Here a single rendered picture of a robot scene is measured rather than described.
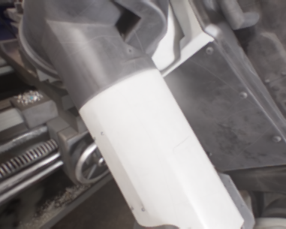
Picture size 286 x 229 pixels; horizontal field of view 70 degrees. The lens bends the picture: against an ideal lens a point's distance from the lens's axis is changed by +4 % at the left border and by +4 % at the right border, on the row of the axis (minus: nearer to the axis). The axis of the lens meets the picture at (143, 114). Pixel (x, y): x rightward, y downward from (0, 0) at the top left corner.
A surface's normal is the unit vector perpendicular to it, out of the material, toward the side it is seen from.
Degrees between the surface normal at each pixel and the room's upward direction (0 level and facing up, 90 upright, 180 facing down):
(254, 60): 86
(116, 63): 42
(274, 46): 86
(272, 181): 90
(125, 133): 57
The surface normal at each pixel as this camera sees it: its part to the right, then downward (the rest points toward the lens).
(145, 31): -0.07, 0.90
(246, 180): -0.73, 0.38
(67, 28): -0.23, 0.09
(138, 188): -0.44, 0.21
